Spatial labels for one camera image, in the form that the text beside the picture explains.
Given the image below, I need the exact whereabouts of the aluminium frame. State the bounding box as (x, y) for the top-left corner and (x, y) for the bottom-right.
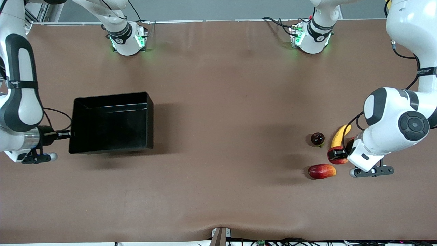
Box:
(25, 0), (55, 25)

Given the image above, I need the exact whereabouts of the red yellow striped apple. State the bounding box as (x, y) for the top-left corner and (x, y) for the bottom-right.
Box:
(327, 146), (349, 165)

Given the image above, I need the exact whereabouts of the grey metal table bracket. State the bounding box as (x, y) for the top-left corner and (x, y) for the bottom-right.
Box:
(211, 227), (232, 246)

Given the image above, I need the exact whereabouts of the dark purple mangosteen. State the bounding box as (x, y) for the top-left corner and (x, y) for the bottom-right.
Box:
(310, 132), (325, 148)

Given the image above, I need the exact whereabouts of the black plastic box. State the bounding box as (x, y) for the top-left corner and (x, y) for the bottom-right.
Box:
(68, 91), (154, 155)

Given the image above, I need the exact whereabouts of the yellow banana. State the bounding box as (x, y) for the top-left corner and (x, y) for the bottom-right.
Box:
(331, 124), (352, 148)

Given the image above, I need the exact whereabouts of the thin black cable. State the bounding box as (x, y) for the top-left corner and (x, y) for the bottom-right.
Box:
(128, 0), (142, 22)

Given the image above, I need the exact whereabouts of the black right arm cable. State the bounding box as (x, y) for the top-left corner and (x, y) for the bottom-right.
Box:
(43, 107), (73, 134)

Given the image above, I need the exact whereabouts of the brown table cover sheet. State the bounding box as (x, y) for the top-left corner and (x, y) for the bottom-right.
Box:
(0, 19), (437, 244)

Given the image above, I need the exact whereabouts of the red yellow mango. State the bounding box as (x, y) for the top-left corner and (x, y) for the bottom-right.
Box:
(308, 163), (337, 180)

